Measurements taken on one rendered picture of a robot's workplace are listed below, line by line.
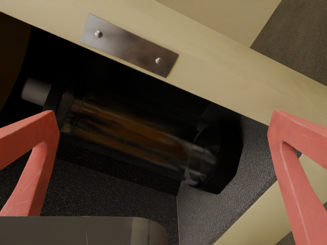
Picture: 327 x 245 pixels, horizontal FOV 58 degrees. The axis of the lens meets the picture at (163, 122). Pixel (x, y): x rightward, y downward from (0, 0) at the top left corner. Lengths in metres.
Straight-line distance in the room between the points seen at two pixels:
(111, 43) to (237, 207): 0.23
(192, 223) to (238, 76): 0.27
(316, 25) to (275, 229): 0.31
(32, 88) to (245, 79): 0.24
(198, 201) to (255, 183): 0.13
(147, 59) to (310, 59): 0.31
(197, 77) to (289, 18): 0.39
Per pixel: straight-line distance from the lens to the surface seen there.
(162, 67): 0.23
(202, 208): 0.44
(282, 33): 0.60
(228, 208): 0.38
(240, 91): 0.25
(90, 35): 0.23
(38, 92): 0.37
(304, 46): 0.52
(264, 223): 0.38
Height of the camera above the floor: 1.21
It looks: 15 degrees down
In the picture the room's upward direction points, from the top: 69 degrees counter-clockwise
